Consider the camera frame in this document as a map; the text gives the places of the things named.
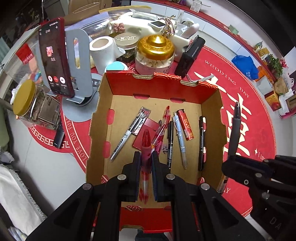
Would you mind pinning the pale green bowl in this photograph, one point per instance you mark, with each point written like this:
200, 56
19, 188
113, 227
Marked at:
233, 29

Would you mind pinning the brown paper bag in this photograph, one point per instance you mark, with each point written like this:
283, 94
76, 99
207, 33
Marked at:
281, 87

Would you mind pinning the teal round container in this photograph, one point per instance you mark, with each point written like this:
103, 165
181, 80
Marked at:
115, 67

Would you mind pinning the red lighter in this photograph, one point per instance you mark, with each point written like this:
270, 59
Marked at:
186, 126

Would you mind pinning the black radio with antenna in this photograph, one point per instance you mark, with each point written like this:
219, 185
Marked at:
188, 58

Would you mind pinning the red gel pen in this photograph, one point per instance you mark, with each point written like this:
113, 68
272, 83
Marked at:
146, 143

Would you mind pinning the yellow lid glass jar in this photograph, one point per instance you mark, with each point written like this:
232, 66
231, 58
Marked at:
23, 97

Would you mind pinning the toilet paper roll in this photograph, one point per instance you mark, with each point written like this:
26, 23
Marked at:
101, 55

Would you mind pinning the silver pen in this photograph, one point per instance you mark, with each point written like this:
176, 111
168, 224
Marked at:
126, 136

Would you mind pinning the white paper bag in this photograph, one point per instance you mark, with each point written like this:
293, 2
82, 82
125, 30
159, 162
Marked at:
264, 85

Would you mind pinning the tan chair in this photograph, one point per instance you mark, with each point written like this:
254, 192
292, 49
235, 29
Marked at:
87, 8

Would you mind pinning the large red round mat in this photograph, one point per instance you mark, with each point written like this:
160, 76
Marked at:
261, 120

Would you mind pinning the gold lid jar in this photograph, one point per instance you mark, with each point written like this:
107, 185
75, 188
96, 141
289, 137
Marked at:
155, 46

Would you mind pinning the clear plastic bag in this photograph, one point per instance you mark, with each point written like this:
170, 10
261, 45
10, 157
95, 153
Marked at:
20, 69

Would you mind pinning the blue plastic bag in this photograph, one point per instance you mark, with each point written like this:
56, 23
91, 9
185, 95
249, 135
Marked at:
245, 64

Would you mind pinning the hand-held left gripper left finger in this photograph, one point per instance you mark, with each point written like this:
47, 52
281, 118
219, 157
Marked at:
137, 176

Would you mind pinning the orange box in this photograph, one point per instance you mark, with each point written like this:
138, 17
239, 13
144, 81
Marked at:
263, 71

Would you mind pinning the black marker pen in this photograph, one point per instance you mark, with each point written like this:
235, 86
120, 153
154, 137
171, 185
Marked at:
202, 143
170, 143

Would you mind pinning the silver phone stand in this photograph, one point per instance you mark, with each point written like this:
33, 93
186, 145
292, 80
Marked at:
83, 58

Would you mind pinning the black remote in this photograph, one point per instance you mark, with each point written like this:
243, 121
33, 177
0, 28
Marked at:
59, 136

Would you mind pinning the light blue pen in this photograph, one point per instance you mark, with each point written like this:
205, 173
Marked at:
180, 139

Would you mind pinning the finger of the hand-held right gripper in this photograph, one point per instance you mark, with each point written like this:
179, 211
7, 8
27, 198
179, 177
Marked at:
284, 163
245, 170

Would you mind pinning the red metal case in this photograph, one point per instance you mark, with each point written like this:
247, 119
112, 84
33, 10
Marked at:
148, 125

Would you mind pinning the person's trouser leg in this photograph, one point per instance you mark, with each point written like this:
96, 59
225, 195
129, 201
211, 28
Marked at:
150, 236

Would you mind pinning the red cardboard box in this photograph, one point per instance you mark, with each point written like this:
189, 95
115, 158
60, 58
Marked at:
120, 104

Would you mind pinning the flowering potted plant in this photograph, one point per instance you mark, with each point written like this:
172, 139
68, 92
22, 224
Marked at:
275, 64

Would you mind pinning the pink fabric bow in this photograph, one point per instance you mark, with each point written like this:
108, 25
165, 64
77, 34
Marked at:
118, 27

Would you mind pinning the grey grip black pen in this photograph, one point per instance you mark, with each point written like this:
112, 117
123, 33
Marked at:
234, 129

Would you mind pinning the small red round mat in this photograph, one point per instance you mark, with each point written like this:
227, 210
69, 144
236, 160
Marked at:
69, 139

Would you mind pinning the white digital clock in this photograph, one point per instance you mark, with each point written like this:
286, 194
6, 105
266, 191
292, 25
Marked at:
155, 24

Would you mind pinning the smartphone in red case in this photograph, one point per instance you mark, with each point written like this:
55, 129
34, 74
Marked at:
55, 46

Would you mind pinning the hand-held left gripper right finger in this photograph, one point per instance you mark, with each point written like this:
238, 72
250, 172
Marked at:
156, 176

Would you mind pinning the white cloth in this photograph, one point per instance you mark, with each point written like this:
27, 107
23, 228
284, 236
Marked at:
18, 197

